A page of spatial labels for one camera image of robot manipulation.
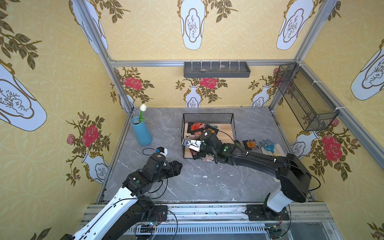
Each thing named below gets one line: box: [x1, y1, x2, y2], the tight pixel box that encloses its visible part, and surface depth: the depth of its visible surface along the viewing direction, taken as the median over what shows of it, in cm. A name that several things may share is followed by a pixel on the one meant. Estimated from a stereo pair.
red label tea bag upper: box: [187, 122, 205, 135], surface depth 90 cm
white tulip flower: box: [139, 103, 147, 124], surface depth 83 cm
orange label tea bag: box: [242, 139, 259, 150], surface depth 102 cm
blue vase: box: [130, 116, 153, 147], surface depth 92 cm
